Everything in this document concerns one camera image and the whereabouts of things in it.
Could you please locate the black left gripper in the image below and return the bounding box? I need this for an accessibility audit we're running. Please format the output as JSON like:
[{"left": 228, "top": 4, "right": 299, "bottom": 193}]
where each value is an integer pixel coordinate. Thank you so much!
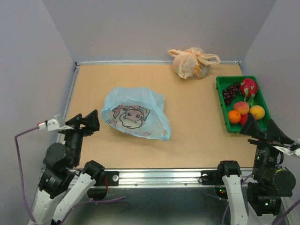
[{"left": 62, "top": 108, "right": 101, "bottom": 165}]

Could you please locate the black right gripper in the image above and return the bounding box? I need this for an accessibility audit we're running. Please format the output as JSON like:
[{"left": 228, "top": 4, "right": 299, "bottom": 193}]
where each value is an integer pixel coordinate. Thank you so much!
[{"left": 240, "top": 111, "right": 295, "bottom": 180}]

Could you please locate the yellow round fruit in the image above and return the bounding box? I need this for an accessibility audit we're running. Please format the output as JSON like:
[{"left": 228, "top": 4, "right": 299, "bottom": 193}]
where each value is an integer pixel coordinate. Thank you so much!
[{"left": 249, "top": 105, "right": 265, "bottom": 120}]

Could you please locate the red round fruit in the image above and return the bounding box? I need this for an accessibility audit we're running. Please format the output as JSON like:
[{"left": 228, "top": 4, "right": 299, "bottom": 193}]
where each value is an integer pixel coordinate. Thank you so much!
[{"left": 240, "top": 113, "right": 248, "bottom": 126}]

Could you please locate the peach coloured round fruit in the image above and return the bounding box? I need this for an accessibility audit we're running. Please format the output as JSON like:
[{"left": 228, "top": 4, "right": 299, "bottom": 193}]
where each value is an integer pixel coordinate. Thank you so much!
[{"left": 233, "top": 101, "right": 250, "bottom": 116}]

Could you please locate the orange round fruit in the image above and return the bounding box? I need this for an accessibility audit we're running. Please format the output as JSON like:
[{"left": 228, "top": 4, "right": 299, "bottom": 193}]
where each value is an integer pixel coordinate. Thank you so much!
[{"left": 228, "top": 110, "right": 241, "bottom": 124}]

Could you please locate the red green dragon fruit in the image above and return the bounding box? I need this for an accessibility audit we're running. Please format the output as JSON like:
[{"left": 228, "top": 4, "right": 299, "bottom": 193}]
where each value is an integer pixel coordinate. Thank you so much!
[{"left": 240, "top": 78, "right": 259, "bottom": 107}]

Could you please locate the dark red grape bunch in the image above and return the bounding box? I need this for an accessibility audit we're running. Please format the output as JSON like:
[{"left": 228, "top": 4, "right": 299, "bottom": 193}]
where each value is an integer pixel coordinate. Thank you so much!
[{"left": 222, "top": 82, "right": 240, "bottom": 105}]

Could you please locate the blue printed plastic bag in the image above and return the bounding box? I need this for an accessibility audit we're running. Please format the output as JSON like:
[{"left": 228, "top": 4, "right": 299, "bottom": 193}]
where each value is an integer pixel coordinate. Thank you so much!
[{"left": 101, "top": 87, "right": 172, "bottom": 141}]

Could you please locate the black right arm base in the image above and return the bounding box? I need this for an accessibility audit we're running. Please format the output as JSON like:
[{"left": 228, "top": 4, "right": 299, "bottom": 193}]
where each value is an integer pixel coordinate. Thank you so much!
[{"left": 200, "top": 165, "right": 244, "bottom": 203}]

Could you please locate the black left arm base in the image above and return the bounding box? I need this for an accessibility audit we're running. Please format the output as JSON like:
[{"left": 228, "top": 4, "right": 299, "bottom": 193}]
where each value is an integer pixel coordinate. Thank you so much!
[{"left": 87, "top": 170, "right": 120, "bottom": 201}]

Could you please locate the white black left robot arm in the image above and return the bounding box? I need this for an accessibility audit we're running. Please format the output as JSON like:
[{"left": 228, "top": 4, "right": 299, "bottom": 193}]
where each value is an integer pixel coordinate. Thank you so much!
[{"left": 29, "top": 110, "right": 105, "bottom": 225}]

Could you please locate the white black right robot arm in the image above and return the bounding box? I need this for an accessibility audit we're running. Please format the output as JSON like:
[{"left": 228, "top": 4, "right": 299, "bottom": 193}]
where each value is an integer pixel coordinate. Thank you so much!
[{"left": 216, "top": 113, "right": 300, "bottom": 225}]

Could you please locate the orange knotted plastic bag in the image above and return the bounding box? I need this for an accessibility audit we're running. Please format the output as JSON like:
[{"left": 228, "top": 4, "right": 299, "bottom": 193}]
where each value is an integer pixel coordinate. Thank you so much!
[{"left": 168, "top": 47, "right": 221, "bottom": 80}]

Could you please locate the green plastic tray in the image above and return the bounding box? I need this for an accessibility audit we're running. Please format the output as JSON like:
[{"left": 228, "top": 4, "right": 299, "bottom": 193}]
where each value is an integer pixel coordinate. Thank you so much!
[{"left": 216, "top": 76, "right": 271, "bottom": 133}]

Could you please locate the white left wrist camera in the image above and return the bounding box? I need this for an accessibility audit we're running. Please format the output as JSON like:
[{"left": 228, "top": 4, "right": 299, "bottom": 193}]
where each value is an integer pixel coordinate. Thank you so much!
[{"left": 37, "top": 115, "right": 74, "bottom": 132}]

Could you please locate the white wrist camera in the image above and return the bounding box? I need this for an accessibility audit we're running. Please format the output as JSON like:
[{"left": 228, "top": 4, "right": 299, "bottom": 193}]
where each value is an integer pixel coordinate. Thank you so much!
[
  {"left": 273, "top": 139, "right": 300, "bottom": 158},
  {"left": 37, "top": 115, "right": 74, "bottom": 132}
]

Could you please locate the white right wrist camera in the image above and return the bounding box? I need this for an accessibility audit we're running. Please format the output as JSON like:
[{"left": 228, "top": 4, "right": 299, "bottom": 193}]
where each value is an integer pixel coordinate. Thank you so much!
[{"left": 273, "top": 139, "right": 300, "bottom": 158}]

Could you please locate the aluminium frame rail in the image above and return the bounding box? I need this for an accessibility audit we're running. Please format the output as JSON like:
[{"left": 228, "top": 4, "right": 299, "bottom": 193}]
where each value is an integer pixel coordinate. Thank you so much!
[{"left": 66, "top": 63, "right": 254, "bottom": 188}]

